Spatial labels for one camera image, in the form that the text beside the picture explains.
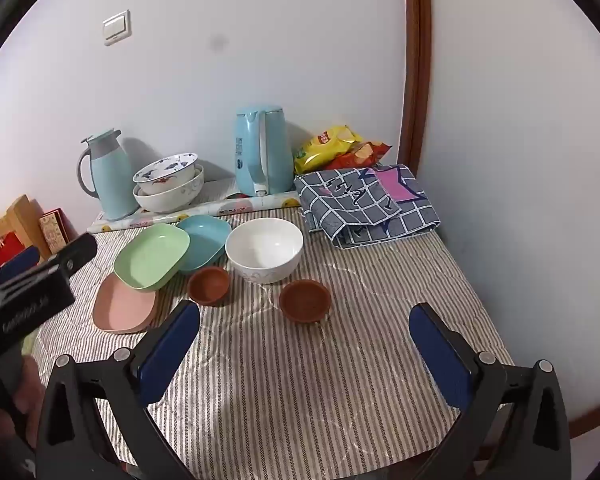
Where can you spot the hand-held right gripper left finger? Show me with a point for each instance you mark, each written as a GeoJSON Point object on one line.
{"type": "Point", "coordinates": [172, 350]}

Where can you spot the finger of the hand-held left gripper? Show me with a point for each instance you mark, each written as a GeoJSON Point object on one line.
{"type": "Point", "coordinates": [15, 262]}
{"type": "Point", "coordinates": [72, 255]}

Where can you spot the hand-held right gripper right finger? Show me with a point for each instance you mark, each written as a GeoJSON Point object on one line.
{"type": "Point", "coordinates": [440, 355]}

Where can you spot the small brown bowl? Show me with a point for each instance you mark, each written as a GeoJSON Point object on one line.
{"type": "Point", "coordinates": [208, 285]}
{"type": "Point", "coordinates": [305, 300]}

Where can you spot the light blue plate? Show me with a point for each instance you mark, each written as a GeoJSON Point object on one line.
{"type": "Point", "coordinates": [205, 240]}

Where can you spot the plain white bowl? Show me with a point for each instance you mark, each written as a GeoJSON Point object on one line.
{"type": "Point", "coordinates": [265, 247]}

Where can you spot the person's left hand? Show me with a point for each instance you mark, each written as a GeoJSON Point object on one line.
{"type": "Point", "coordinates": [30, 385]}

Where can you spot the red paper bag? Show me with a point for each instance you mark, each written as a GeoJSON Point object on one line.
{"type": "Point", "coordinates": [7, 250]}

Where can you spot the patterned brown box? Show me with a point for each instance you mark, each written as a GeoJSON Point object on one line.
{"type": "Point", "coordinates": [55, 230]}

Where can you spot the pink plate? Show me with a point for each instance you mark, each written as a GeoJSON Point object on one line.
{"type": "Point", "coordinates": [120, 310]}

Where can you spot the light green plate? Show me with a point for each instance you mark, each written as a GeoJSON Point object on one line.
{"type": "Point", "coordinates": [150, 255]}

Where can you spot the light blue thermos jug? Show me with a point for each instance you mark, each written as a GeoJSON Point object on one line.
{"type": "Point", "coordinates": [112, 180]}

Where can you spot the white bowl with grey print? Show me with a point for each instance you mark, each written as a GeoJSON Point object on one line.
{"type": "Point", "coordinates": [170, 201]}

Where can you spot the striped quilt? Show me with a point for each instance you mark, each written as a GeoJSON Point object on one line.
{"type": "Point", "coordinates": [280, 385]}

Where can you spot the red and blue print bowl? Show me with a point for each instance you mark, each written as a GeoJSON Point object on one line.
{"type": "Point", "coordinates": [165, 169]}

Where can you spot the fruit print oilcloth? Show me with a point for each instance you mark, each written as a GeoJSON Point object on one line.
{"type": "Point", "coordinates": [215, 207]}

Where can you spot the grey checked cloth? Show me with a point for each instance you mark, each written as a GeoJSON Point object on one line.
{"type": "Point", "coordinates": [350, 205]}

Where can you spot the red chip bag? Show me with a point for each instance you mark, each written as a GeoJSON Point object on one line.
{"type": "Point", "coordinates": [365, 156]}

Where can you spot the light blue electric kettle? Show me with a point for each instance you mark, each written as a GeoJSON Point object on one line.
{"type": "Point", "coordinates": [275, 160]}

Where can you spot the yellow chip bag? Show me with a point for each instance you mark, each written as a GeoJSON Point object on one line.
{"type": "Point", "coordinates": [325, 152]}

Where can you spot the white light switch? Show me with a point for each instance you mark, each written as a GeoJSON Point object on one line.
{"type": "Point", "coordinates": [116, 27]}

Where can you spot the wooden door frame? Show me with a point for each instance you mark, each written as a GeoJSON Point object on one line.
{"type": "Point", "coordinates": [415, 60]}

